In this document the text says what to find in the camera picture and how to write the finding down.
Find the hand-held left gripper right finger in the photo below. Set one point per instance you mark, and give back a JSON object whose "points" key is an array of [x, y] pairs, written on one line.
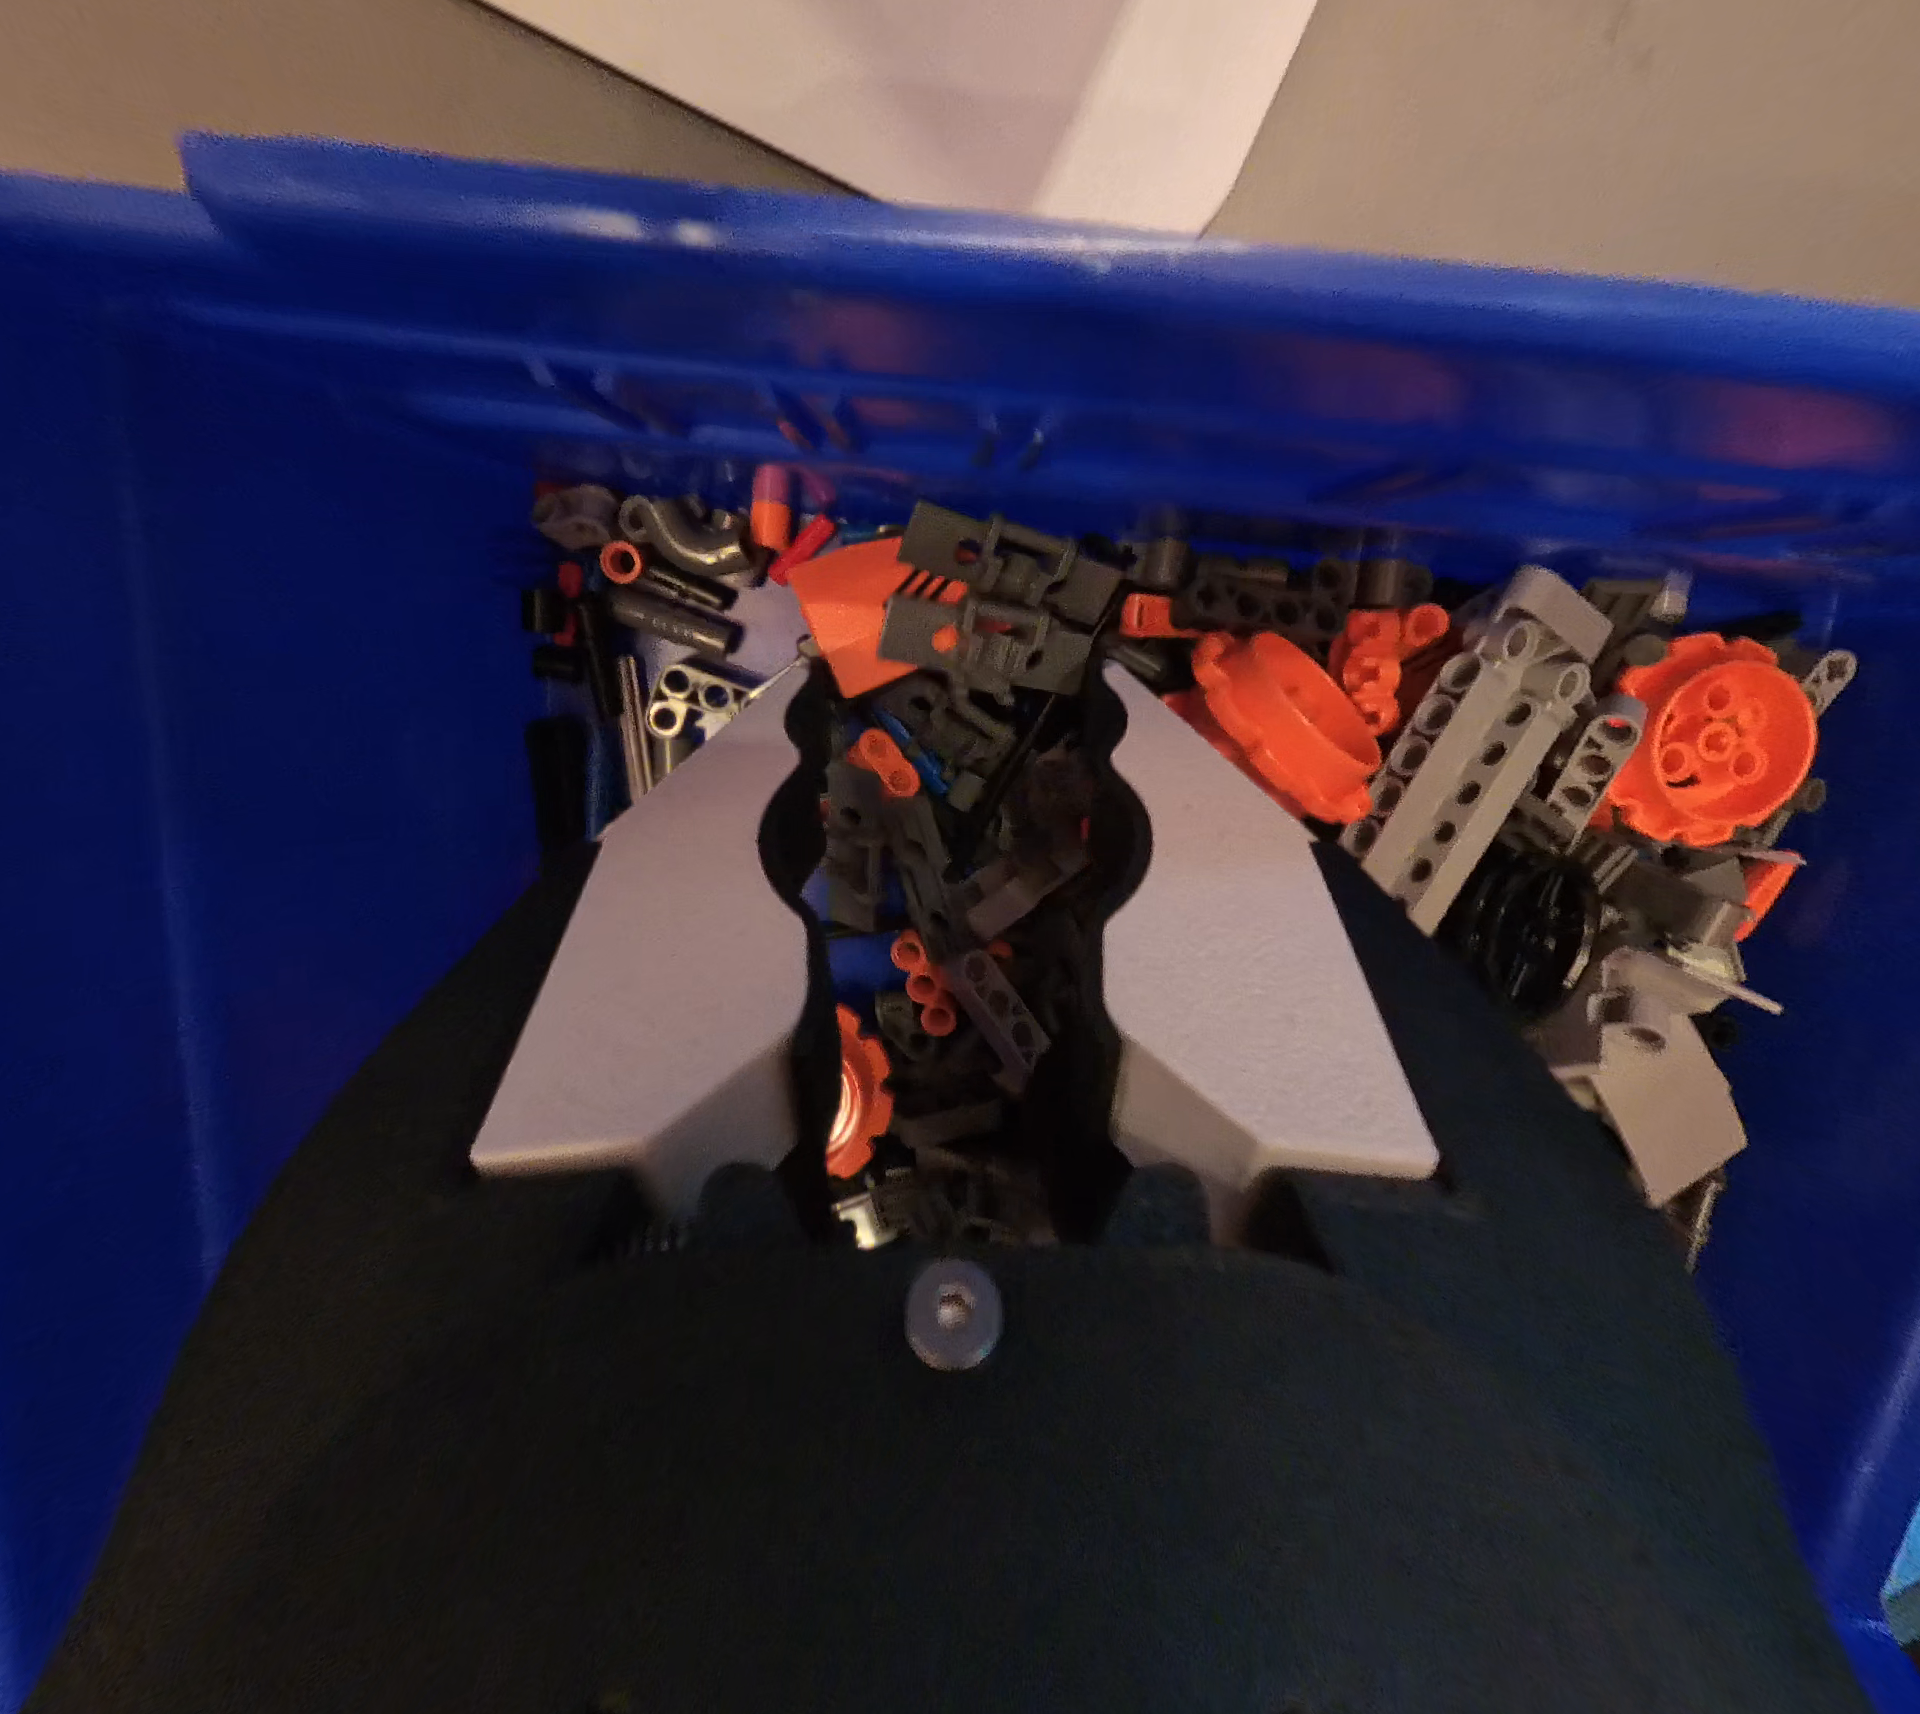
{"points": [[1262, 995]]}

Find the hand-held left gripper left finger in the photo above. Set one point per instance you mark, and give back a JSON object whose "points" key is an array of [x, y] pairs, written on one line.
{"points": [[645, 995]]}

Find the pile of building-block parts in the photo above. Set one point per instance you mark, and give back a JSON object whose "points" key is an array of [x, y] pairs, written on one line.
{"points": [[1501, 770]]}

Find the blue tagged parts bin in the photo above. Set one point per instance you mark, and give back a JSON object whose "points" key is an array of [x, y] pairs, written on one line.
{"points": [[302, 618]]}

